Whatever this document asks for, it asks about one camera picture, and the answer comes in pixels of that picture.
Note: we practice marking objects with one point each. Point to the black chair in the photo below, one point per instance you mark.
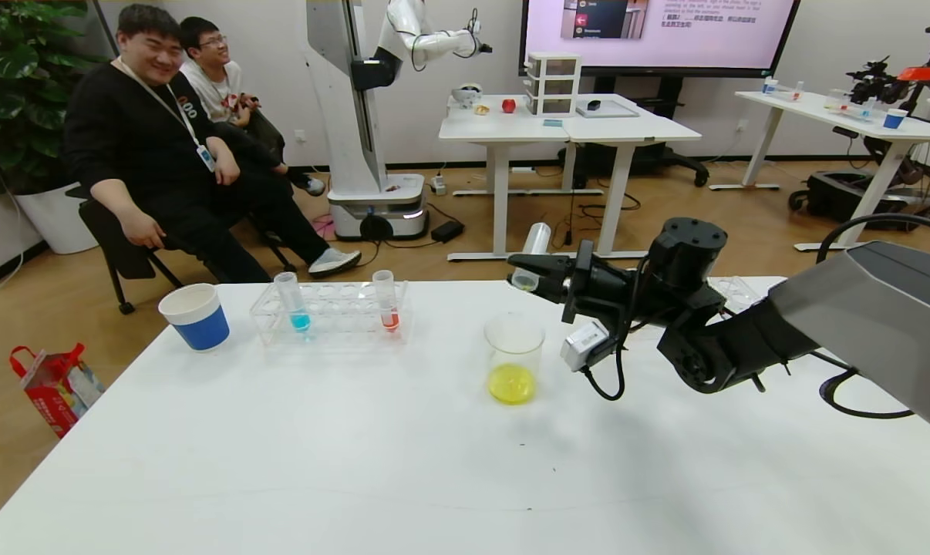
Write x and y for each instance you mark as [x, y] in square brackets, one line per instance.
[118, 247]

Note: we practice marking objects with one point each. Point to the clear glass beaker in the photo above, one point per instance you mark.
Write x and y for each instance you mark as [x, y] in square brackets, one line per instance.
[513, 378]

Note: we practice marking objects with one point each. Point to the blue sleeved paper cup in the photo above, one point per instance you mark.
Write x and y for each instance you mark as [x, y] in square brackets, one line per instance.
[201, 327]

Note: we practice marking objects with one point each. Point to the black power adapter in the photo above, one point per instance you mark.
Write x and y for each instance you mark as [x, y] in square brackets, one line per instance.
[448, 231]

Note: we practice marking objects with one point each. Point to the small clear tube rack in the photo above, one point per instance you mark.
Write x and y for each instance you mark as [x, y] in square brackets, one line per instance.
[781, 91]
[847, 105]

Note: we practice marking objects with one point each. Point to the white plant pot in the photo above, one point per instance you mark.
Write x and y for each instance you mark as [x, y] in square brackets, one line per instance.
[60, 220]

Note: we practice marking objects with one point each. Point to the man in black clothes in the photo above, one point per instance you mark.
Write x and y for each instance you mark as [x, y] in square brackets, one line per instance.
[141, 131]

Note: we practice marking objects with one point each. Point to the red apple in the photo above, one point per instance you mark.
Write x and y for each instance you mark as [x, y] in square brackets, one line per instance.
[508, 106]

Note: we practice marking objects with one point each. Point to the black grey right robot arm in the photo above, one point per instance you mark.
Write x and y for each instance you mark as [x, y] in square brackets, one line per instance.
[881, 324]

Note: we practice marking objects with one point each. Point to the red-stained plastic test tube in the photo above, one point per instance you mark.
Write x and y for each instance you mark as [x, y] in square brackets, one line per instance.
[388, 308]

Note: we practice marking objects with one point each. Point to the small blue paper cup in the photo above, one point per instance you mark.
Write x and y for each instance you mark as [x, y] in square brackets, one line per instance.
[894, 119]

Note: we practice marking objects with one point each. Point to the clear acrylic test tube rack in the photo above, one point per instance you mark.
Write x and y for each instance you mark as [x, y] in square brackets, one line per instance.
[735, 291]
[342, 314]

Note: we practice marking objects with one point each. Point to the white humanoid robot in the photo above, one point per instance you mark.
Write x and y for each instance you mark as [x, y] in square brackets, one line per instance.
[349, 116]

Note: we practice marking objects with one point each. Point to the grey laptop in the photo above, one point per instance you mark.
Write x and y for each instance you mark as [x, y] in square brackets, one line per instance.
[608, 110]

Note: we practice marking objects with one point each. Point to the green potted plant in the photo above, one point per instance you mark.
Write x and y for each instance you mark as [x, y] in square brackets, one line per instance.
[18, 92]

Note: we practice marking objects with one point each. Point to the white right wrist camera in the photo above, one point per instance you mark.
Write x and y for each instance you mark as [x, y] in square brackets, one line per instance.
[584, 347]

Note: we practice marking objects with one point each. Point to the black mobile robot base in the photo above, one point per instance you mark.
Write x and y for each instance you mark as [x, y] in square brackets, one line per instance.
[839, 196]

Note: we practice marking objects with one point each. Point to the large display screen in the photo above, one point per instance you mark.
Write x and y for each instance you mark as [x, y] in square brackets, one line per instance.
[665, 46]

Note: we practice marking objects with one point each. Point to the white bowl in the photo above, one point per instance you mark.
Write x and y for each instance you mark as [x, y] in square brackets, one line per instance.
[466, 95]

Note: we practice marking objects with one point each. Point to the white drawer organiser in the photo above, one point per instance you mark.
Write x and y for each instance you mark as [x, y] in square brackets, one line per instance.
[551, 86]

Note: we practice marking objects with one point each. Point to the white standing desk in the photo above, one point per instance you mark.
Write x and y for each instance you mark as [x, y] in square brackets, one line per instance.
[635, 131]
[496, 129]

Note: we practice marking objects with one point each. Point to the man in white t-shirt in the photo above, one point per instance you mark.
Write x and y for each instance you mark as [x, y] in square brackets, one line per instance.
[218, 85]

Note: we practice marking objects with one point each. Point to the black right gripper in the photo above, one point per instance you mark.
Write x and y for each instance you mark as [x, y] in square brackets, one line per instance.
[578, 282]

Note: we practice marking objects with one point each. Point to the yellow-stained plastic test tube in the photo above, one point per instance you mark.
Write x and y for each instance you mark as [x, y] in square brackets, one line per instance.
[538, 239]

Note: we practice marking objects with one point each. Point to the black screen stand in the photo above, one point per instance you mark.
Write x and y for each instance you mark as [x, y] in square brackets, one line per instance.
[658, 158]

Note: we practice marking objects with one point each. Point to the red gift bag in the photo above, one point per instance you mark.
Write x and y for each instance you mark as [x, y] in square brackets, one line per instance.
[55, 391]

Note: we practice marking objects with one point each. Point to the test tube with blue liquid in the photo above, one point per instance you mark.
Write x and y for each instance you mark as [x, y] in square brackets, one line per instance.
[294, 304]

